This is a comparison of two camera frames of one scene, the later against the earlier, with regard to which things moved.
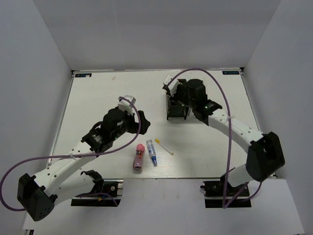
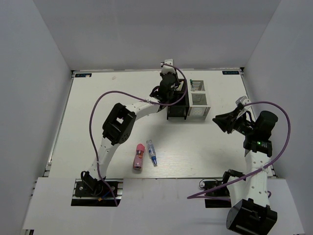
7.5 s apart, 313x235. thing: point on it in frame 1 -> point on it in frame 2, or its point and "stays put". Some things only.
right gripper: [174, 98] -> [227, 121]
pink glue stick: [138, 161] stays put
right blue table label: [231, 72] stays put
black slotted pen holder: [176, 110] stays put
